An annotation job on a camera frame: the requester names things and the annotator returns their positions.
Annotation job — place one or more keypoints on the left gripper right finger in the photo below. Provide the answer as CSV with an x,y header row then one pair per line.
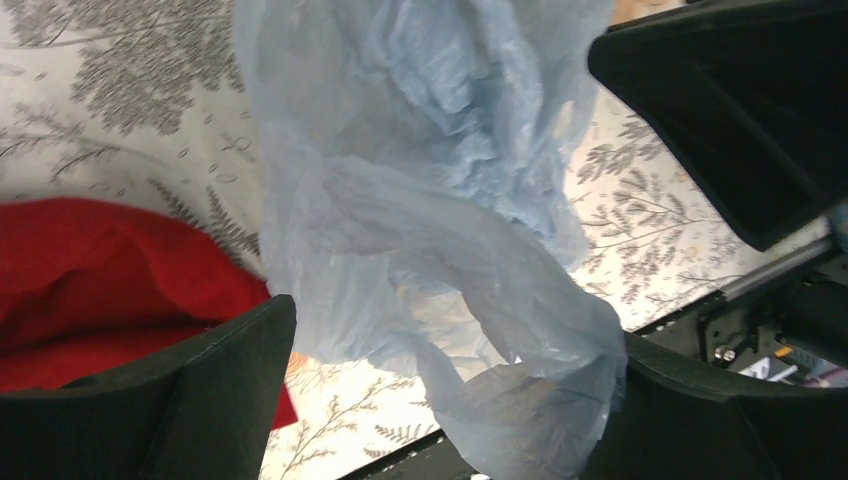
x,y
685,419

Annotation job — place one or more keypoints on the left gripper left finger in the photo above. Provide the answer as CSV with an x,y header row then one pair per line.
x,y
200,409

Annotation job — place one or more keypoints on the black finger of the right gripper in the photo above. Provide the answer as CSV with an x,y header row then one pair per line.
x,y
751,99

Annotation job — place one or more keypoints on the light blue plastic trash bag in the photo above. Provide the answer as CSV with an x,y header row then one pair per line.
x,y
414,155

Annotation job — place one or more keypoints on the red cloth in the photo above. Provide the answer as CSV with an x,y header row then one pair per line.
x,y
87,286

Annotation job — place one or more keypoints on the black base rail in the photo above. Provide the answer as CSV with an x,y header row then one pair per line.
x,y
785,322

